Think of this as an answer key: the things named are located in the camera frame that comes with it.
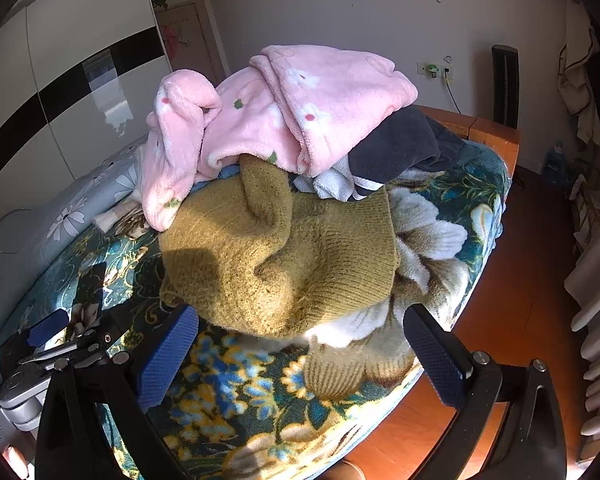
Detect red hanging item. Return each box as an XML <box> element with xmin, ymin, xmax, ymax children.
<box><xmin>162</xmin><ymin>22</ymin><xmax>181</xmax><ymax>58</ymax></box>

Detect beige cloth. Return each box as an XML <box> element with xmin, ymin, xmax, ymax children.
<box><xmin>95</xmin><ymin>200</ymin><xmax>148</xmax><ymax>236</ymax></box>

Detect dark grey garment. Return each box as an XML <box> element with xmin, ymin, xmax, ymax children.
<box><xmin>349</xmin><ymin>109</ymin><xmax>476</xmax><ymax>192</ymax></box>

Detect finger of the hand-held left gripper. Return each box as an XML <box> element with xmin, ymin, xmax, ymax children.
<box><xmin>24</xmin><ymin>308</ymin><xmax>72</xmax><ymax>350</ymax></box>
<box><xmin>67</xmin><ymin>304</ymin><xmax>141</xmax><ymax>361</ymax></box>

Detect teal floral blanket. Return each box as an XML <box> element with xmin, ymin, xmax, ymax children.
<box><xmin>0</xmin><ymin>140</ymin><xmax>512</xmax><ymax>480</ymax></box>

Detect hanging beige clothes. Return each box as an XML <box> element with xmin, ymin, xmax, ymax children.
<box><xmin>556</xmin><ymin>0</ymin><xmax>600</xmax><ymax>148</ymax></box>

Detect white wardrobe with black stripe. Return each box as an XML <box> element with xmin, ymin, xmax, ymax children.
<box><xmin>0</xmin><ymin>0</ymin><xmax>173</xmax><ymax>241</ymax></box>

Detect blue water bottle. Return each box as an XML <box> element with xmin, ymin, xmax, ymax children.
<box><xmin>541</xmin><ymin>141</ymin><xmax>571</xmax><ymax>188</ymax></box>

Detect pink fleece floral pajama top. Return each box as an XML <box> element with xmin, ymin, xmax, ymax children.
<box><xmin>200</xmin><ymin>45</ymin><xmax>419</xmax><ymax>178</ymax></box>

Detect wall socket cable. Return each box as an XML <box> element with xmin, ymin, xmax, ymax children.
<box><xmin>444</xmin><ymin>76</ymin><xmax>463</xmax><ymax>113</ymax></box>

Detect wooden door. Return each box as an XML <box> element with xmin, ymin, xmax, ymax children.
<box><xmin>155</xmin><ymin>0</ymin><xmax>231</xmax><ymax>86</ymax></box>

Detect pink fleece floral pajama pants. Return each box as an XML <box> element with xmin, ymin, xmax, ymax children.
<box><xmin>139</xmin><ymin>71</ymin><xmax>281</xmax><ymax>233</ymax></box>

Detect mustard knit sweater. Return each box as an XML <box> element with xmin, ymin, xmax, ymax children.
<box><xmin>159</xmin><ymin>154</ymin><xmax>416</xmax><ymax>401</ymax></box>

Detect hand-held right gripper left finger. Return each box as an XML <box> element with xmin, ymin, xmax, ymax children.
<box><xmin>36</xmin><ymin>304</ymin><xmax>201</xmax><ymax>480</ymax></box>

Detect grey-blue daisy print quilt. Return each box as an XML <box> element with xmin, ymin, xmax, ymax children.
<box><xmin>0</xmin><ymin>142</ymin><xmax>148</xmax><ymax>333</ymax></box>

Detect wooden bed frame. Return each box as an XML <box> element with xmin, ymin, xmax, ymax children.
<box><xmin>415</xmin><ymin>105</ymin><xmax>522</xmax><ymax>181</ymax></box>

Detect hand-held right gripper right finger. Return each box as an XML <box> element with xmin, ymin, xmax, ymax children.
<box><xmin>402</xmin><ymin>304</ymin><xmax>568</xmax><ymax>480</ymax></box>

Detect wall socket with green plug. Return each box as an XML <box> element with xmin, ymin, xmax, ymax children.
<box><xmin>417</xmin><ymin>60</ymin><xmax>453</xmax><ymax>81</ymax></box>

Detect white cloth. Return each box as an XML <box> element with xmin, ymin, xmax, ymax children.
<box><xmin>295</xmin><ymin>162</ymin><xmax>366</xmax><ymax>203</ymax></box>

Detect person's left hand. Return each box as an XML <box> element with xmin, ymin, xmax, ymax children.
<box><xmin>2</xmin><ymin>446</ymin><xmax>31</xmax><ymax>478</ymax></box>

